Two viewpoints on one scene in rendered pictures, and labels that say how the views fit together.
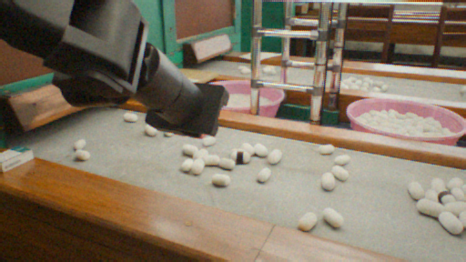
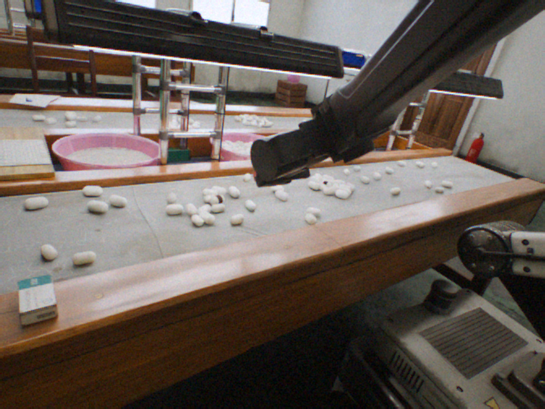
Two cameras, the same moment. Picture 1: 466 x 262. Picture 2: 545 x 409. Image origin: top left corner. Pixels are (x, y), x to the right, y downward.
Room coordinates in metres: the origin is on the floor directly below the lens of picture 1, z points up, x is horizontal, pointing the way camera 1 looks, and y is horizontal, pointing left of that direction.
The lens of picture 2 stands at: (0.20, 0.55, 1.10)
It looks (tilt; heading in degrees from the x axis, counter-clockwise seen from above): 26 degrees down; 296
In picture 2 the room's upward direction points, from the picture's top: 11 degrees clockwise
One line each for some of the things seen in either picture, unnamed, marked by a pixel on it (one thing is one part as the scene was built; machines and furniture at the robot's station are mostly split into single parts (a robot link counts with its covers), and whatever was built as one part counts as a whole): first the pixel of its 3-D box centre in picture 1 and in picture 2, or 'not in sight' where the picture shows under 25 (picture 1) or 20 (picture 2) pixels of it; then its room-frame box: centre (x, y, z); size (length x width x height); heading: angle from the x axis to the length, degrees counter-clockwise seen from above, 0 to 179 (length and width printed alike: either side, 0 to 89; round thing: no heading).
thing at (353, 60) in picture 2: not in sight; (350, 60); (0.75, -1.16, 1.08); 0.62 x 0.08 x 0.07; 65
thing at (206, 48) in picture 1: (209, 46); not in sight; (1.40, 0.10, 0.83); 0.30 x 0.06 x 0.07; 155
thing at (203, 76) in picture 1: (173, 84); (8, 149); (1.06, 0.19, 0.77); 0.33 x 0.15 x 0.01; 155
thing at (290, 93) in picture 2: not in sight; (291, 89); (3.20, -5.56, 0.32); 0.42 x 0.42 x 0.64; 69
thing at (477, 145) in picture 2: not in sight; (475, 149); (-0.11, -4.71, 0.25); 0.18 x 0.14 x 0.49; 69
